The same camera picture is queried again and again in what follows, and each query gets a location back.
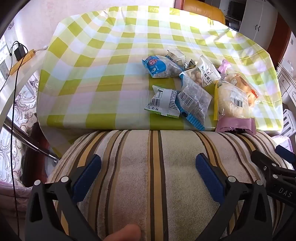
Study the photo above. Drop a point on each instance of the person's left hand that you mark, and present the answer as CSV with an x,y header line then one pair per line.
x,y
124,234

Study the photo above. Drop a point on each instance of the black television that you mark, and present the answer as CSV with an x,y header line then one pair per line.
x,y
234,14

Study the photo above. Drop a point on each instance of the clear bread packet orange print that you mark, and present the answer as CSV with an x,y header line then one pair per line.
x,y
245,89

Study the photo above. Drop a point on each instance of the white folded snack packet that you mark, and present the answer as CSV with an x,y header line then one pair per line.
x,y
161,102

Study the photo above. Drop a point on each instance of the pink snack packet brown end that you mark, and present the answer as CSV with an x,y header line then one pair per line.
x,y
235,124

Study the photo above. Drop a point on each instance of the white nut snack packet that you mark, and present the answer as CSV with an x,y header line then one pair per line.
x,y
205,73

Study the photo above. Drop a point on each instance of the blue white star candy packet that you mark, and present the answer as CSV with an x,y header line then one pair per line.
x,y
176,56

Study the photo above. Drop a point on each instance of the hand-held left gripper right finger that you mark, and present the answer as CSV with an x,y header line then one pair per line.
x,y
208,178

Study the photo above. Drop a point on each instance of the white ornate dresser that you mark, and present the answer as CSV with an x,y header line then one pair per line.
x,y
286,78

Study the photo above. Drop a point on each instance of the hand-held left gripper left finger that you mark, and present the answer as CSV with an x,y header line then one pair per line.
x,y
89,176

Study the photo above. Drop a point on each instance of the orange leather chair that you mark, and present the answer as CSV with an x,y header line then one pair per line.
x,y
203,10

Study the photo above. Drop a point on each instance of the black power adapter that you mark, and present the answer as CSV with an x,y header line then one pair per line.
x,y
19,52

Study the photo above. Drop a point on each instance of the striped chair cushion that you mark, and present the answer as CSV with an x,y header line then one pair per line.
x,y
148,173

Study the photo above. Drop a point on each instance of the white cabinet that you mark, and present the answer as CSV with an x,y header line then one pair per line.
x,y
256,20

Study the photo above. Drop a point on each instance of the green checked tablecloth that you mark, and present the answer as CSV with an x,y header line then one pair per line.
x,y
104,69

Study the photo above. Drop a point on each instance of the blue cartoon snack packet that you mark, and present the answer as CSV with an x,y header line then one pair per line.
x,y
159,67

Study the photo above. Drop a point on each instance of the white slatted chair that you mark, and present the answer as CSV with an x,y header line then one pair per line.
x,y
289,120

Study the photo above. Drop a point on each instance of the yellow power strip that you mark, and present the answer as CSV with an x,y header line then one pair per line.
x,y
23,60

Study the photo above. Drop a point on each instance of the lace patterned cloth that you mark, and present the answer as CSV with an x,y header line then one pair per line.
x,y
23,104

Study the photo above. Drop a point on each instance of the clear round bread packet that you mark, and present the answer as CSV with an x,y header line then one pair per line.
x,y
231,104

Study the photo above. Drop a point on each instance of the clear blue-edged barcode packet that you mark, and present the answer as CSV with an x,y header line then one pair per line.
x,y
194,102

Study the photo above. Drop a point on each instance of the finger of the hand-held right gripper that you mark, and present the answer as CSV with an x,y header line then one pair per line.
x,y
261,160
285,151

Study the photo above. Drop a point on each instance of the metal pole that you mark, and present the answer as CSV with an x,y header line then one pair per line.
x,y
30,141

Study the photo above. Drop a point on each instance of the small green snack wrapper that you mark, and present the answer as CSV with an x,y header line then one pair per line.
x,y
189,66

